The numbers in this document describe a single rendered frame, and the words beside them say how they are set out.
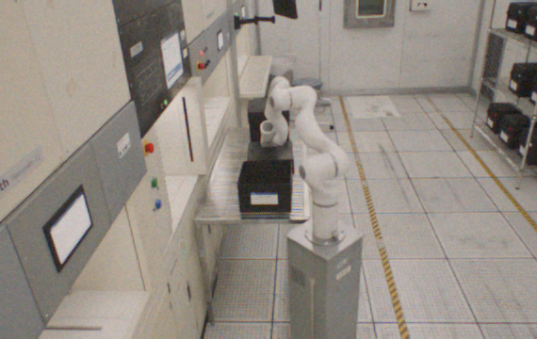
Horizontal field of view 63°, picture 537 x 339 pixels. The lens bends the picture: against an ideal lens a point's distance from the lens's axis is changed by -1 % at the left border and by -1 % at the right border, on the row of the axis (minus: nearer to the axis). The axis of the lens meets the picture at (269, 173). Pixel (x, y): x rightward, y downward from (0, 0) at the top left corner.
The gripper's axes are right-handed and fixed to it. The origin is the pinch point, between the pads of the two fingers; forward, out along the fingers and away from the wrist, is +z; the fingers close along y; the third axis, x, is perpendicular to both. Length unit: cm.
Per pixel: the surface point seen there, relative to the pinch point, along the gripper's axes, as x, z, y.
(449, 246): 56, 69, -127
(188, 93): -11, -54, 40
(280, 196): 42, -38, -6
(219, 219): 53, -35, 26
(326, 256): 76, -58, -26
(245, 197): 42, -37, 12
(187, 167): 19, -24, 46
